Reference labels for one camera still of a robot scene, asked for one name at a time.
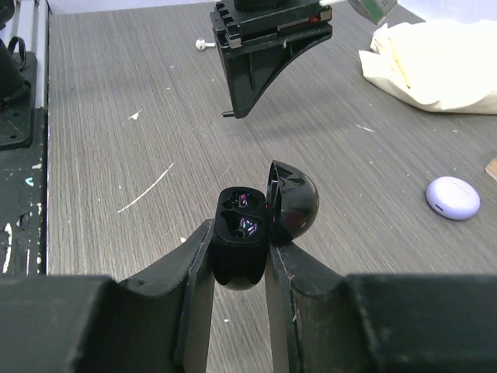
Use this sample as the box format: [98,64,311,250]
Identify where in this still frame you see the black earbud charging case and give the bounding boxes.
[210,160,319,291]

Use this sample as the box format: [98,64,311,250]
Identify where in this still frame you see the white earbud left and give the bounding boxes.
[195,39,217,51]

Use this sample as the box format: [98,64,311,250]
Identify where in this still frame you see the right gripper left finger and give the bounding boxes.
[1,220,214,372]

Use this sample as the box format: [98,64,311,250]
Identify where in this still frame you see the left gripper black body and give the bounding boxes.
[210,1,333,58]

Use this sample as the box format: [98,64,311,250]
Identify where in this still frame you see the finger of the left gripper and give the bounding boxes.
[223,30,332,118]

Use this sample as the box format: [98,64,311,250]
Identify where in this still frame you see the wooden clothes rack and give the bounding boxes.
[485,157,497,180]

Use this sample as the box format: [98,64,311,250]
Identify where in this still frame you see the purple earbud charging case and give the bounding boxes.
[426,176,481,221]

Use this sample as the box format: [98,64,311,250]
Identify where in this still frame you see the cream cloth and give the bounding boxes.
[359,20,496,114]

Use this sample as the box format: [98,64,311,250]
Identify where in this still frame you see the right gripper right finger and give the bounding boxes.
[266,244,496,372]

